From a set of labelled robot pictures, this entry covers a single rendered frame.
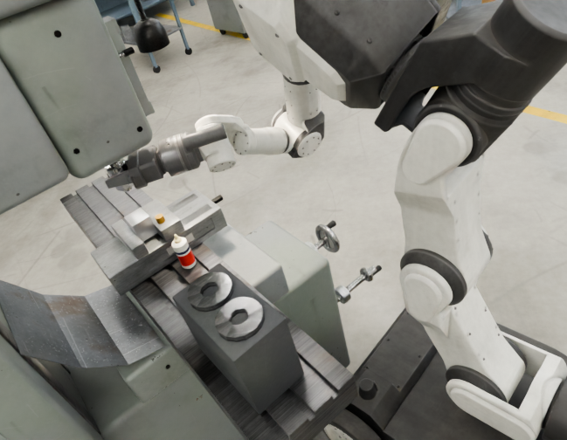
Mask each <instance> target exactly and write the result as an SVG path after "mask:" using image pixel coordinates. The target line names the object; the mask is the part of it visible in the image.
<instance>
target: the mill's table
mask: <svg viewBox="0 0 567 440"><path fill-rule="evenodd" d="M108 178H110V177H109V175H108V173H107V178H105V177H103V176H101V177H99V178H98V179H96V180H94V181H92V186H91V187H89V186H88V185H85V186H83V187H81V188H80V189H77V190H75V192H76V193H77V194H76V195H74V196H73V195H72V194H69V195H67V196H64V197H63V198H61V199H60V201H61V202H62V204H63V205H64V207H65V208H66V210H67V212H68V213H69V215H70V216H71V218H72V219H73V220H74V222H75V223H76V224H77V225H78V226H79V227H80V229H81V230H82V231H83V233H84V234H85V235H86V237H87V238H88V239H89V241H90V242H91V243H92V244H93V246H94V247H95V248H96V249H97V248H99V247H100V246H102V245H103V244H105V243H106V242H108V241H110V240H111V239H113V238H115V237H117V236H116V234H115V233H114V230H113V228H112V227H111V225H112V224H114V223H116V222H118V221H120V220H121V219H122V220H123V221H124V222H125V223H126V221H125V219H124V217H125V216H127V215H128V214H130V213H132V212H133V211H135V210H137V209H139V208H141V207H143V206H144V205H146V204H148V203H150V202H152V201H153V199H152V198H151V197H150V196H149V195H147V194H146V193H145V192H144V191H143V190H142V189H136V188H135V186H133V188H132V189H131V190H130V191H129V192H124V191H118V190H117V189H116V187H114V188H111V189H109V188H108V186H107V185H106V183H105V180H106V179H108ZM191 251H192V253H193V255H194V257H195V259H196V261H197V262H196V264H195V265H194V266H193V267H192V268H190V269H184V268H183V267H182V265H181V263H180V261H179V259H176V260H175V261H173V262H172V263H170V264H169V265H167V266H165V267H164V268H162V269H161V270H160V271H159V272H157V273H155V274H154V275H152V276H151V277H149V278H147V279H146V280H144V281H143V282H141V283H140V284H139V285H137V286H135V287H134V288H132V289H131V290H129V291H130V293H131V294H132V295H133V297H134V298H135V299H136V301H137V302H138V303H139V305H140V306H141V307H142V309H143V310H144V311H145V312H146V314H147V315H148V316H149V317H150V318H151V319H152V321H153V322H154V323H155V325H156V326H157V327H158V329H159V330H160V331H161V333H162V334H163V335H164V337H165V338H166V339H167V341H168V342H169V343H170V345H171V346H172V347H173V348H174V349H175V350H176V352H177V353H178V354H179V355H180V357H181V358H182V359H183V361H184V362H185V363H186V365H187V366H188V367H189V369H190V370H191V371H192V373H193V374H194V375H195V376H196V378H197V379H198V380H199V381H200V382H201V383H202V385H203V386H204V388H205V389H206V390H207V391H208V393H209V394H210V395H211V397H212V398H213V399H214V401H215V402H216V403H217V405H218V406H219V407H220V408H221V409H222V410H223V412H224V413H225V414H226V416H227V417H228V418H229V419H230V421H231V422H232V424H233V425H234V426H235V427H236V429H237V430H238V431H239V433H240V434H241V435H242V437H243V438H244V439H245V440H312V439H313V438H315V437H316V436H317V435H318V434H319V433H320V432H321V431H322V430H323V429H324V428H325V427H326V426H327V425H328V424H329V423H330V422H331V421H332V420H334V419H335V418H336V417H337V416H338V415H339V414H340V413H341V412H342V411H343V410H344V409H345V408H346V407H347V406H348V405H349V404H350V403H351V402H353V401H354V400H355V399H356V398H357V397H358V393H357V389H356V381H355V376H354V375H353V374H352V373H351V372H349V371H348V369H346V368H345V367H344V366H343V365H342V364H341V363H340V362H339V361H338V360H336V359H335V358H334V357H333V356H332V355H331V354H329V353H328V352H327V351H326V350H325V349H324V348H323V347H321V346H320V345H319V344H318V343H317V342H316V341H314V340H313V339H312V338H311V337H310V336H309V335H307V334H306V333H305V332H304V331H303V330H302V329H300V328H299V327H298V326H297V325H296V324H295V323H293V322H292V321H291V320H290V319H289V318H288V317H287V316H286V315H285V314H284V313H283V312H282V311H280V310H279V309H278V308H277V307H276V306H275V305H273V304H272V303H271V302H270V301H269V300H268V299H266V298H265V297H264V296H263V295H262V294H261V293H260V292H258V291H257V290H256V289H255V288H254V287H253V286H251V285H250V284H249V283H248V282H247V281H246V280H244V279H243V278H242V277H241V276H240V275H239V274H237V273H236V272H235V271H234V270H233V269H232V268H231V267H230V266H229V265H228V264H227V263H226V262H224V261H223V260H222V259H221V258H220V257H219V256H217V255H216V254H215V253H214V252H213V251H212V250H210V249H209V248H208V247H207V246H206V245H205V244H203V243H201V244H199V245H198V246H196V247H194V248H193V249H191ZM217 264H221V265H222V266H224V267H225V268H226V269H227V270H228V271H229V272H231V273H232V274H233V275H234V276H236V277H237V278H238V279H239V280H241V281H242V282H243V283H244V284H245V285H247V286H248V287H249V288H250V289H252V290H253V291H254V292H255V293H256V294H258V295H259V296H260V297H261V298H262V299H263V300H264V301H265V302H266V303H268V304H269V305H270V306H271V307H273V308H274V309H275V310H276V311H277V312H279V313H280V314H281V315H282V316H283V317H285V318H286V320H287V324H288V327H289V330H290V333H291V335H292V338H293V341H294V345H295V348H296V351H297V354H298V356H299V359H300V362H301V366H302V369H303V372H304V375H303V376H302V377H301V378H300V379H299V380H298V381H296V382H295V383H294V384H293V385H292V386H291V387H290V388H289V389H288V390H286V391H285V392H284V393H283V394H282V395H281V396H280V397H279V398H278V399H276V400H275V401H274V402H273V403H272V404H271V405H270V406H269V407H268V408H267V409H265V410H264V411H263V412H262V413H261V414H258V412H257V411H256V410H255V409H254V408H253V407H252V406H251V405H250V403H249V402H248V401H247V400H246V399H245V398H244V397H243V396H242V395H241V394H240V393H239V392H238V391H237V390H236V388H235V387H234V386H233V385H232V384H231V383H230V382H229V381H228V379H227V378H226V377H225V376H224V375H223V374H222V373H221V371H220V370H219V369H218V368H217V367H216V366H215V365H214V364H213V362H212V361H211V360H210V359H209V358H208V357H207V356H206V354H205V353H204V352H203V351H202V350H201V348H200V346H199V345H198V344H197V341H196V339H195V338H194V336H193V334H192V332H191V330H190V329H189V327H188V325H187V323H186V322H185V320H184V318H183V316H182V314H181V313H180V311H179V309H178V307H177V306H176V303H175V301H174V300H173V296H174V295H175V294H177V293H178V292H180V291H181V290H182V289H184V288H185V287H186V286H187V285H189V284H191V283H192V282H193V281H195V280H196V279H197V278H199V277H201V276H202V275H203V274H205V273H206V272H207V271H209V270H210V269H211V268H213V267H214V266H215V265H217Z"/></svg>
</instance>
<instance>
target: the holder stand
mask: <svg viewBox="0 0 567 440"><path fill-rule="evenodd" d="M173 300H174V301H175V303H176V306H177V307H178V309H179V311H180V313H181V314H182V316H183V318H184V320H185V322H186V323H187V325H188V327H189V329H190V330H191V332H192V334H193V336H194V338H195V339H196V341H197V344H198V345H199V346H200V348H201V350H202V351H203V352H204V353H205V354H206V356H207V357H208V358H209V359H210V360H211V361H212V362H213V364H214V365H215V366H216V367H217V368H218V369H219V370H220V371H221V373H222V374H223V375H224V376H225V377H226V378H227V379H228V381H229V382H230V383H231V384H232V385H233V386H234V387H235V388H236V390H237V391H238V392H239V393H240V394H241V395H242V396H243V397H244V398H245V399H246V400H247V401H248V402H249V403H250V405H251V406H252V407H253V408H254V409H255V410H256V411H257V412H258V414H261V413H262V412H263V411H264V410H265V409H267V408H268V407H269V406H270V405H271V404H272V403H273V402H274V401H275V400H276V399H278V398H279V397H280V396H281V395H282V394H283V393H284V392H285V391H286V390H288V389H289V388H290V387H291V386H292V385H293V384H294V383H295V382H296V381H298V380H299V379H300V378H301V377H302V376H303V375H304V372H303V369H302V366H301V362H300V359H299V356H298V354H297V351H296V348H295V345H294V341H293V338H292V335H291V333H290V330H289V327H288V324H287V320H286V318H285V317H283V316H282V315H281V314H280V313H279V312H277V311H276V310H275V309H274V308H273V307H271V306H270V305H269V304H268V303H266V302H265V301H264V300H263V299H262V298H261V297H260V296H259V295H258V294H256V293H255V292H254V291H253V290H252V289H250V288H249V287H248V286H247V285H245V284H244V283H243V282H242V281H241V280H239V279H238V278H237V277H236V276H234V275H233V274H232V273H231V272H229V271H228V270H227V269H226V268H225V267H224V266H222V265H221V264H217V265H215V266H214V267H213V268H211V269H210V270H209V271H207V272H206V273H205V274H203V275H202V276H201V277H199V278H197V279H196V280H195V281H193V282H192V283H191V284H189V285H187V286H186V287H185V288H184V289H182V290H181V291H180V292H178V293H177V294H175V295H174V296H173Z"/></svg>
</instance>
